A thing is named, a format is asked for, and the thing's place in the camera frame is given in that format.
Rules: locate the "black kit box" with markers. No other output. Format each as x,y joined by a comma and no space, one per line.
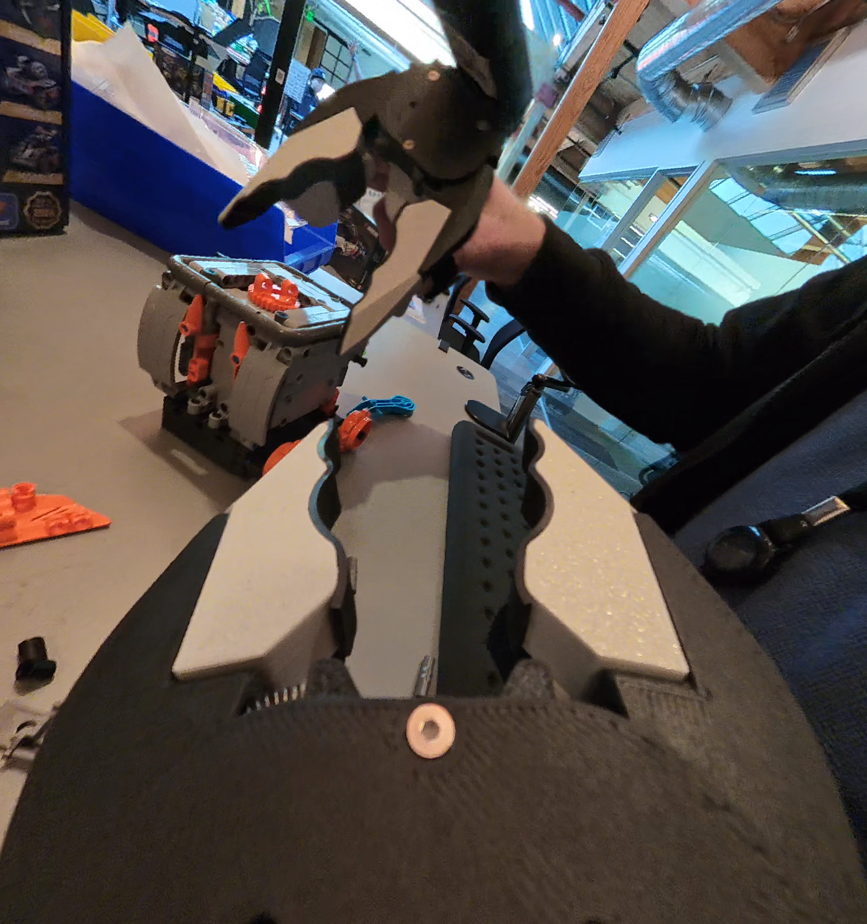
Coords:
357,249

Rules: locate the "black dimpled chair seat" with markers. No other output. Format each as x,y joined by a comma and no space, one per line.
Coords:
484,541

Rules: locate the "black round-base stand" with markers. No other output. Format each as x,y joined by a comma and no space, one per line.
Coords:
491,419

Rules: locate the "person's right forearm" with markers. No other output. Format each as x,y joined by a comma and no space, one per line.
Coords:
621,332

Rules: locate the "orange wedge panel part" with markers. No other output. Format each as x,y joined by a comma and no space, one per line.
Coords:
36,516

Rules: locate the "black bush part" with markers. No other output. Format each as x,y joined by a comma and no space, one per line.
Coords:
34,658

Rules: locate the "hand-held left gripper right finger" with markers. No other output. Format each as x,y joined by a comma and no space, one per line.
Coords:
606,577

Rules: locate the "grey track link part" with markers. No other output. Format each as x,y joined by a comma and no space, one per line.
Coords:
11,729

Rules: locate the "small silver metal tube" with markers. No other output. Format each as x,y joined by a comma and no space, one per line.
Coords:
423,675

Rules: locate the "silver ventilation duct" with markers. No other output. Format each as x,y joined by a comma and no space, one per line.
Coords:
679,72

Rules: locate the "blue plastic separator tool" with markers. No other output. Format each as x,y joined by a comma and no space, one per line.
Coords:
390,406

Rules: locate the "grey building-block robot model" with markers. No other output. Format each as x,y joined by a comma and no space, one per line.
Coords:
260,361

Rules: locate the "person's right hand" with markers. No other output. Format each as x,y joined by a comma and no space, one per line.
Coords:
505,238

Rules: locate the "wooden support post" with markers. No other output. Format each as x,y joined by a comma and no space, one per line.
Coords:
570,101

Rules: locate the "black office chair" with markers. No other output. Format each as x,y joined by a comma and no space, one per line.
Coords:
476,332

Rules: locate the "blue plastic bin with bags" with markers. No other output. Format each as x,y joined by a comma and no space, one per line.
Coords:
151,195

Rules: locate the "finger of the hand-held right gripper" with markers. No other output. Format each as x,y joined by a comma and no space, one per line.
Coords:
310,144
404,260

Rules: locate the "clear plastic parts bags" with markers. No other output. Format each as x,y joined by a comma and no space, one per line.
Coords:
151,101

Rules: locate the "dark blue robot kit box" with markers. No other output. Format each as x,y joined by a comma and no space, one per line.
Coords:
21,144

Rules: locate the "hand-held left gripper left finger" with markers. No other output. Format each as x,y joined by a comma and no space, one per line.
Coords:
260,577

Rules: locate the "orange sprocket wheel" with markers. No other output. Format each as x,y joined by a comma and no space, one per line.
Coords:
281,456
354,429

